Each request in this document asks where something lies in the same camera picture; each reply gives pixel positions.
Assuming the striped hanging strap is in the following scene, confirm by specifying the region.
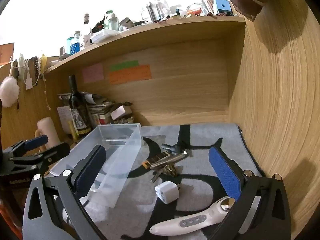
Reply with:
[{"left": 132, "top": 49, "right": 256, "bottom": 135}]
[{"left": 31, "top": 57, "right": 42, "bottom": 80}]

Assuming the wooden shelf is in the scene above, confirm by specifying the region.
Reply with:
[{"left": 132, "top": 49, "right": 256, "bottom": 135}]
[{"left": 47, "top": 16, "right": 247, "bottom": 73}]

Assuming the white paper note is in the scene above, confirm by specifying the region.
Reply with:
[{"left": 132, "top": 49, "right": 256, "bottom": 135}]
[{"left": 57, "top": 106, "right": 73, "bottom": 134}]

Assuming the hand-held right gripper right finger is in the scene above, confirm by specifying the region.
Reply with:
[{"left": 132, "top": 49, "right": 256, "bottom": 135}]
[{"left": 207, "top": 146, "right": 292, "bottom": 240}]

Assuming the grey mat with black pattern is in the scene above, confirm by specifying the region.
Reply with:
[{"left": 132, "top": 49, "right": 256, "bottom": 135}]
[{"left": 54, "top": 124, "right": 265, "bottom": 240}]

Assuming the silver key bunch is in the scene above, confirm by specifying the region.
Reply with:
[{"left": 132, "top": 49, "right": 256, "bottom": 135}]
[{"left": 150, "top": 165, "right": 178, "bottom": 183}]

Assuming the green sticky note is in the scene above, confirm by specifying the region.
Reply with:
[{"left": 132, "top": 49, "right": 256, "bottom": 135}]
[{"left": 109, "top": 60, "right": 139, "bottom": 72}]

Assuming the white plastic tray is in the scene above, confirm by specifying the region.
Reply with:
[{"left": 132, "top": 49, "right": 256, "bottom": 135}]
[{"left": 91, "top": 29, "right": 122, "bottom": 44}]

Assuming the clear plastic container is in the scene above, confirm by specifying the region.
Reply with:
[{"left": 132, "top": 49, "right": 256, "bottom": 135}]
[{"left": 49, "top": 123, "right": 143, "bottom": 208}]

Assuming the white hanging cable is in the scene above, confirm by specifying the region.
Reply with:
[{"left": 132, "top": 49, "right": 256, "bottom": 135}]
[{"left": 19, "top": 54, "right": 35, "bottom": 90}]

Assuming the red cloth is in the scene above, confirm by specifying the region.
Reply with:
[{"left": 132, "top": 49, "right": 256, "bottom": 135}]
[{"left": 0, "top": 186, "right": 23, "bottom": 240}]

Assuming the folding tool with yellow ends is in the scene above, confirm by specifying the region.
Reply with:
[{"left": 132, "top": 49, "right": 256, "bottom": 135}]
[{"left": 141, "top": 151, "right": 188, "bottom": 170}]

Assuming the large glass jar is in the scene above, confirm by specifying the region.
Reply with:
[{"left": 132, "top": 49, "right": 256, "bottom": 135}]
[{"left": 146, "top": 0, "right": 172, "bottom": 22}]

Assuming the white handheld massager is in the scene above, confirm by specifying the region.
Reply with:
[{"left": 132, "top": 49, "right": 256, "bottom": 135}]
[{"left": 149, "top": 197, "right": 237, "bottom": 236}]

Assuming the dark wine bottle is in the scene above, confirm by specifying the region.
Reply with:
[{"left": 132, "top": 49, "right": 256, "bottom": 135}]
[{"left": 68, "top": 75, "right": 88, "bottom": 138}]

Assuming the glass bowl with orange contents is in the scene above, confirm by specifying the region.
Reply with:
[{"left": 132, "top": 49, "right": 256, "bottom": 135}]
[{"left": 186, "top": 2, "right": 206, "bottom": 17}]

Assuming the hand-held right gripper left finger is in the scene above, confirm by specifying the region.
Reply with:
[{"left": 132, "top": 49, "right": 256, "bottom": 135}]
[{"left": 22, "top": 144, "right": 108, "bottom": 240}]

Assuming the jar of blue beads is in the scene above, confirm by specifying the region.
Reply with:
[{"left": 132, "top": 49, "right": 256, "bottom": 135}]
[{"left": 70, "top": 31, "right": 82, "bottom": 55}]

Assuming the orange sticky note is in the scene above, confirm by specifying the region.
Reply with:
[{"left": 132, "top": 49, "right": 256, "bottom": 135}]
[{"left": 109, "top": 65, "right": 152, "bottom": 85}]

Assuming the orange paper sheet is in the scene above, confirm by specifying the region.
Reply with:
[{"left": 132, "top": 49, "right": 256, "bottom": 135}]
[{"left": 0, "top": 42, "right": 15, "bottom": 64}]

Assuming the metal cylinder can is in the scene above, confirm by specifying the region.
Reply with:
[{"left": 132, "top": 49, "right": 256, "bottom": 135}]
[{"left": 199, "top": 0, "right": 215, "bottom": 15}]

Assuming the small white box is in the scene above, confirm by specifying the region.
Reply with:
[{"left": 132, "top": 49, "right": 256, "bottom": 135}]
[{"left": 111, "top": 106, "right": 128, "bottom": 120}]

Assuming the green translucent bottle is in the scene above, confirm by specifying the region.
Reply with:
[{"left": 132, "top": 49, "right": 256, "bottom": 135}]
[{"left": 104, "top": 10, "right": 119, "bottom": 30}]

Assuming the white fluffy pompom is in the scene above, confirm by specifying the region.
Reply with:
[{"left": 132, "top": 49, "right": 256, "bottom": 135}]
[{"left": 0, "top": 77, "right": 20, "bottom": 107}]

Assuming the pink sticky note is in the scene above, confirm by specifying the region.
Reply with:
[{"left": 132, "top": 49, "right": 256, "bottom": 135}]
[{"left": 82, "top": 63, "right": 104, "bottom": 83}]

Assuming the grey key fob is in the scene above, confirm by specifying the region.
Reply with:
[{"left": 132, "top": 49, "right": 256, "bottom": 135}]
[{"left": 161, "top": 142, "right": 182, "bottom": 153}]

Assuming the white travel adapter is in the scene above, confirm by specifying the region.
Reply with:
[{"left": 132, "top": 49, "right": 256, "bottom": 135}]
[{"left": 154, "top": 181, "right": 181, "bottom": 205}]

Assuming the yellow packet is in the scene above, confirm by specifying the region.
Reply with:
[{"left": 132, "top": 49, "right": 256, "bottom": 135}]
[{"left": 68, "top": 120, "right": 79, "bottom": 141}]

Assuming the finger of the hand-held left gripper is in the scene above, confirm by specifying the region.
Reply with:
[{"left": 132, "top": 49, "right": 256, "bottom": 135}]
[
  {"left": 37, "top": 142, "right": 71, "bottom": 178},
  {"left": 10, "top": 134, "right": 49, "bottom": 157}
]

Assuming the blue box device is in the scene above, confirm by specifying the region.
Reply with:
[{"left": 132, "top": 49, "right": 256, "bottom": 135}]
[{"left": 214, "top": 0, "right": 233, "bottom": 15}]

